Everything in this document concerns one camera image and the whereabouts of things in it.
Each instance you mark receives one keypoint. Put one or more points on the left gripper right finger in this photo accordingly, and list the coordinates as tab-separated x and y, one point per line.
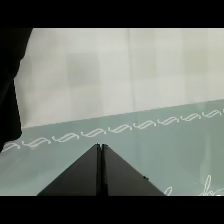
123	176

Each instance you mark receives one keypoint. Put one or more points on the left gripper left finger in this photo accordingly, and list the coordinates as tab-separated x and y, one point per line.
83	176

